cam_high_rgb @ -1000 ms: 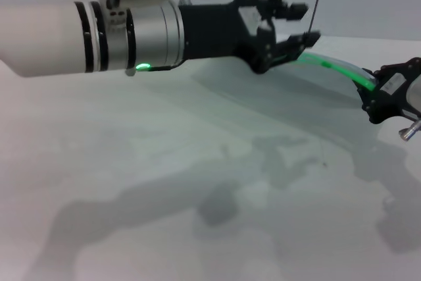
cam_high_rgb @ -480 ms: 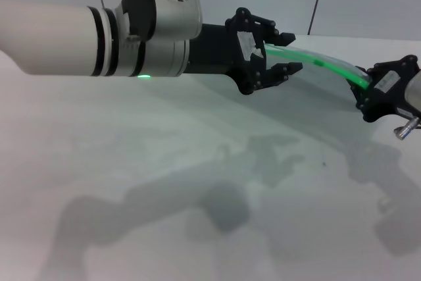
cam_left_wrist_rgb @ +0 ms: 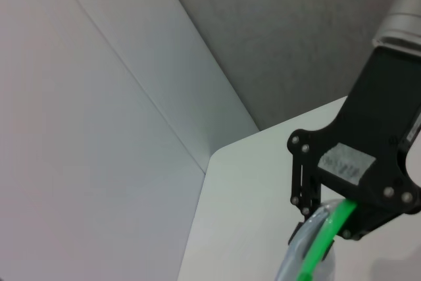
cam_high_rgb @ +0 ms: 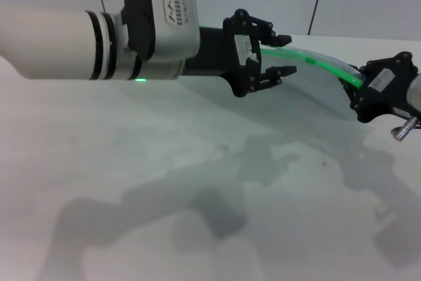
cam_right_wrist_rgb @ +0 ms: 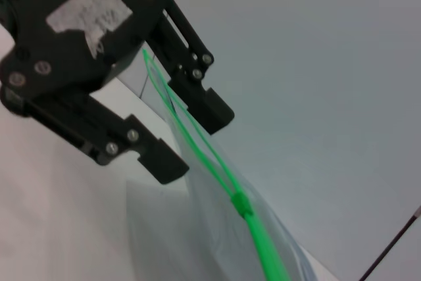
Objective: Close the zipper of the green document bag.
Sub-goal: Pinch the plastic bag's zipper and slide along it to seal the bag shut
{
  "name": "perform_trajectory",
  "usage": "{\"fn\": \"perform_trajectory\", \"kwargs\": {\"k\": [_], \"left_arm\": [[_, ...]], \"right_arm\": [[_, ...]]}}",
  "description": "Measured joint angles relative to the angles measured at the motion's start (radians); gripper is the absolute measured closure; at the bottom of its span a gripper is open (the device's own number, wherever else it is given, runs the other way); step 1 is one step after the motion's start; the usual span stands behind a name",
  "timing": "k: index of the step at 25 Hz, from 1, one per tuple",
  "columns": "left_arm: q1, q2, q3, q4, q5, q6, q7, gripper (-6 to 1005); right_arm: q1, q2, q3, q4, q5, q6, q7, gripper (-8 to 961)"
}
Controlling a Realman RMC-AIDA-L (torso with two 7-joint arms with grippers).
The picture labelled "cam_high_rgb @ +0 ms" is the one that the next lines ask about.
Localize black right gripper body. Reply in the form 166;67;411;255
350;51;421;123

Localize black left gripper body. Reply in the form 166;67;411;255
183;9;264;98

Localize translucent green-zip document bag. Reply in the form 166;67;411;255
184;46;364;122

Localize silver connector plug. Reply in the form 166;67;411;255
390;116;418;142

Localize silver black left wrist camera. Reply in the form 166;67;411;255
118;0;201;63

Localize thin dark cable red end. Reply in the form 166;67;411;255
307;0;330;36

